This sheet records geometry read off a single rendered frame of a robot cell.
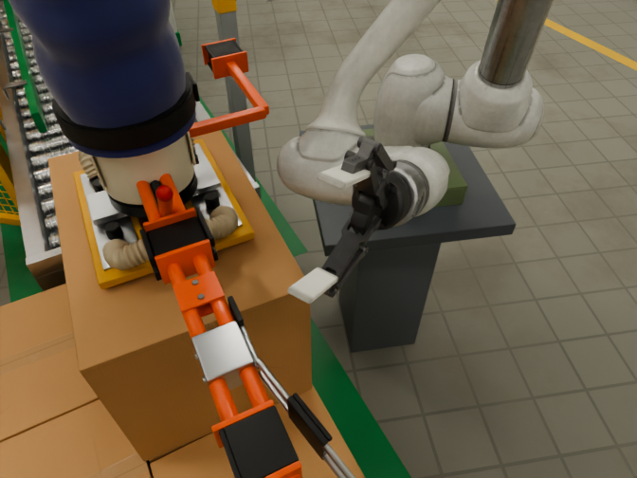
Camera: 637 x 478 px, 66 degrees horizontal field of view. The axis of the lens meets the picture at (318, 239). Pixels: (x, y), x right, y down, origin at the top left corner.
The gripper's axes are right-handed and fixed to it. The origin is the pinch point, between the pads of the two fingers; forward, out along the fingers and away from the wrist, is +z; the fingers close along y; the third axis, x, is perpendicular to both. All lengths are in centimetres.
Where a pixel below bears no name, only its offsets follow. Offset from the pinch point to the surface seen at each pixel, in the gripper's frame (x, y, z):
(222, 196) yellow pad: 36, 18, -34
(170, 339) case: 24.4, 33.1, -8.9
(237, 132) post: 100, 36, -128
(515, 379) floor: -38, 81, -125
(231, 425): 0.9, 21.7, 7.9
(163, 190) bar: 25.6, 5.7, -4.6
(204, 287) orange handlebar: 16.8, 17.3, -5.2
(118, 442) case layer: 39, 74, -15
